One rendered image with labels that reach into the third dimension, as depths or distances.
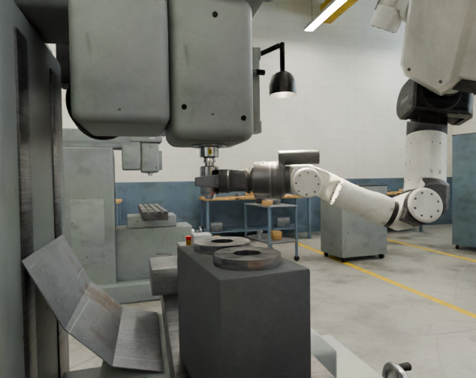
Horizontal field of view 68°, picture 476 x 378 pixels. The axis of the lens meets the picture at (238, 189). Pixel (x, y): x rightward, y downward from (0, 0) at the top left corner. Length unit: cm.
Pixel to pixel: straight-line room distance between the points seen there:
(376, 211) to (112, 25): 68
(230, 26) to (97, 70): 30
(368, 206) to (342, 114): 791
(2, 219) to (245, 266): 41
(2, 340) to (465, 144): 661
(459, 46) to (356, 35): 864
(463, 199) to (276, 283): 644
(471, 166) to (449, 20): 602
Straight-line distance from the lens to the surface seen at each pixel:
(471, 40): 79
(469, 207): 679
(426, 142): 94
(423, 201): 87
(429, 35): 82
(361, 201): 85
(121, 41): 78
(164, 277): 96
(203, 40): 82
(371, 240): 558
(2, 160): 68
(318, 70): 866
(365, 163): 893
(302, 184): 79
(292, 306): 45
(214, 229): 677
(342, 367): 107
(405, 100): 99
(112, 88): 76
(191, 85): 79
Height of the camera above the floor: 123
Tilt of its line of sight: 2 degrees down
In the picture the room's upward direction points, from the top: 1 degrees counter-clockwise
